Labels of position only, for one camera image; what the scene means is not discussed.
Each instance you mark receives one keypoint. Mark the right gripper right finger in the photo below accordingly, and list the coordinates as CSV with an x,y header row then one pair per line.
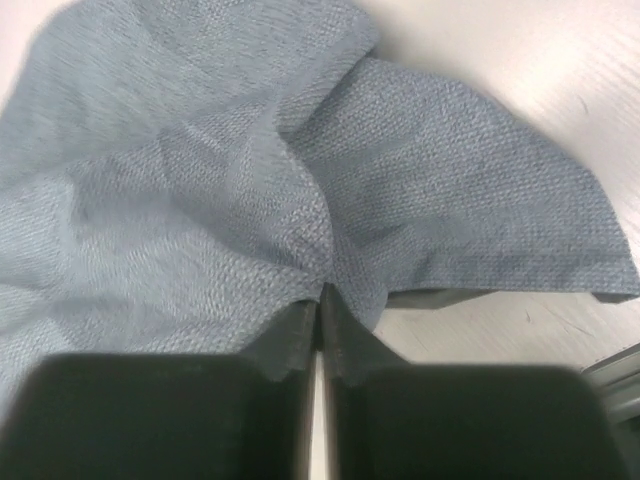
x,y
388,418

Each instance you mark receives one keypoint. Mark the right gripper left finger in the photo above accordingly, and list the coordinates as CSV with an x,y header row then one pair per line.
x,y
245,415

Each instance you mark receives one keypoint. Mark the grey striped pillowcase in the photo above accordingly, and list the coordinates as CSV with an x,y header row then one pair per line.
x,y
175,172

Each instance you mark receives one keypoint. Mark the aluminium mounting rail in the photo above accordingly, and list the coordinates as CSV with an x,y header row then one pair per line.
x,y
616,378

